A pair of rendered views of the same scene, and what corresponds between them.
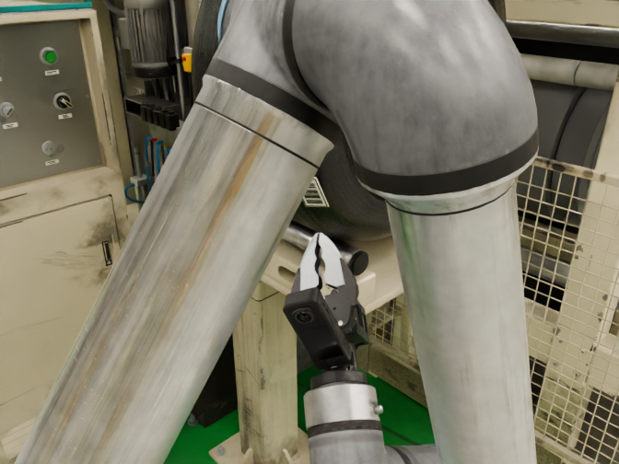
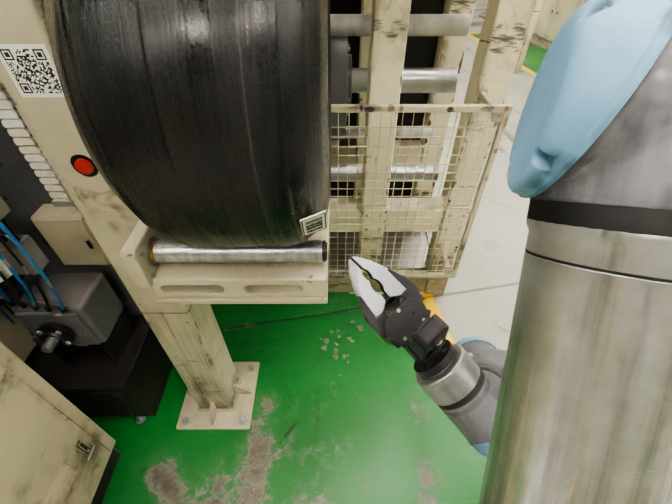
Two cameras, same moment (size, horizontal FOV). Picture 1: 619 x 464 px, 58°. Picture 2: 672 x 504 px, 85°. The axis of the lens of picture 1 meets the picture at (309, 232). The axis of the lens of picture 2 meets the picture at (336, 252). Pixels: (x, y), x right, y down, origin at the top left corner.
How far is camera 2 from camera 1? 0.54 m
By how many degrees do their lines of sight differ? 42
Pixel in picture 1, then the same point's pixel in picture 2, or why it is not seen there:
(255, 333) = (192, 335)
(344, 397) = (466, 368)
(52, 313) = not seen: outside the picture
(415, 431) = (291, 310)
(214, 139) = not seen: outside the picture
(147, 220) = (655, 453)
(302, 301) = (440, 333)
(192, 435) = (150, 427)
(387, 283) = not seen: hidden behind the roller
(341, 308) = (417, 309)
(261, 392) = (211, 367)
